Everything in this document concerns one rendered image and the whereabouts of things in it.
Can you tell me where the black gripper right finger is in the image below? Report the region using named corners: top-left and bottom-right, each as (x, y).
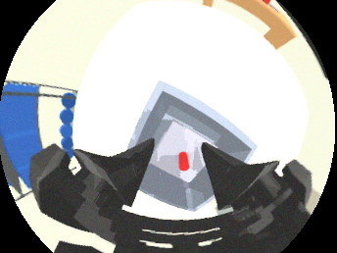
top-left (200, 142), bottom-right (281, 211)

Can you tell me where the red peg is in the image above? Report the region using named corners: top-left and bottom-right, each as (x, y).
top-left (179, 153), bottom-right (189, 171)

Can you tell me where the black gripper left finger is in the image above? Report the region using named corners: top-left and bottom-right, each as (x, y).
top-left (72, 138), bottom-right (154, 206)

